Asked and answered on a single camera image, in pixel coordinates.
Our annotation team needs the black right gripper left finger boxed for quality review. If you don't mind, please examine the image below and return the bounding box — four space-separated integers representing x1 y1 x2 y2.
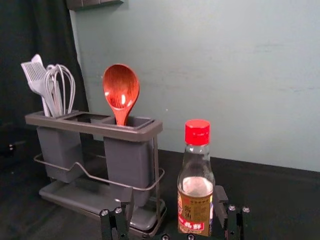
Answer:
99 186 134 240

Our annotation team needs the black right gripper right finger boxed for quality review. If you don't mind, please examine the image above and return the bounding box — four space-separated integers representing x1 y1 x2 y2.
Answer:
214 185 251 240

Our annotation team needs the clear bottle with red cap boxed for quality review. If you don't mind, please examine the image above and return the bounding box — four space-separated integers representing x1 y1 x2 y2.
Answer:
177 119 216 237

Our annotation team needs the grey plastic rack bin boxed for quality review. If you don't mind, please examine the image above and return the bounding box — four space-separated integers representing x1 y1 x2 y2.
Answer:
103 117 153 208
36 126 84 184

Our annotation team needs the grey drip tray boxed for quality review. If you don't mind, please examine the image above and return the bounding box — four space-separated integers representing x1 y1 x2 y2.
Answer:
38 177 167 231

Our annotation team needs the black table cloth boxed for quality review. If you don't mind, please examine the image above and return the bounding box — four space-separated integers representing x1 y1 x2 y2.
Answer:
0 126 320 240

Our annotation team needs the dark grey utensil rack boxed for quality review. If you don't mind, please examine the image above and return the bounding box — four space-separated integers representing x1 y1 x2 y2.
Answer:
24 109 168 238

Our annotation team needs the red-brown wooden spoon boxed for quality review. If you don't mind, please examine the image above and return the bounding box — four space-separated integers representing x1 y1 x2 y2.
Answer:
102 63 141 127

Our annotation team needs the grey slotted spatula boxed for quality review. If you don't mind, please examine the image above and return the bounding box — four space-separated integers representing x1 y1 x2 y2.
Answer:
20 61 55 118

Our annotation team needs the grey pointed spatula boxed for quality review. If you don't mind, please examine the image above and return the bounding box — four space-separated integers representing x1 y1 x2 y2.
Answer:
30 53 44 64

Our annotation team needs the black curtain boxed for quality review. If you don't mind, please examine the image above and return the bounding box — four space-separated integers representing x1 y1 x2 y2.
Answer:
0 0 89 131

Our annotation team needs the grey wire whisk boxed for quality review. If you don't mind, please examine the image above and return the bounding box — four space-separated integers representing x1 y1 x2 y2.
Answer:
44 63 77 118

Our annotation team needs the dark wall-mounted box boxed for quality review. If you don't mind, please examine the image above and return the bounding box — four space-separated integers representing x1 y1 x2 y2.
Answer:
65 0 125 12

